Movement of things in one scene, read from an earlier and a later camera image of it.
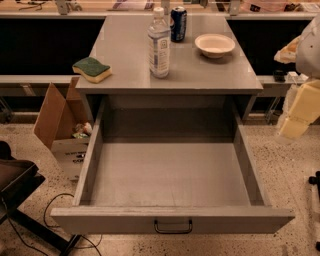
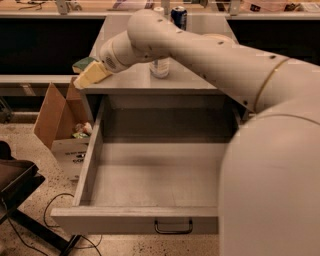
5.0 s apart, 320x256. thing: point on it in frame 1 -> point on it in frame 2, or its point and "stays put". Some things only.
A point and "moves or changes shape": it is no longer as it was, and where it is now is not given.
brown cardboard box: (65, 126) stays put
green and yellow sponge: (92, 69) moves or changes shape
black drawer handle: (157, 230) stays put
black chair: (18, 180) stays put
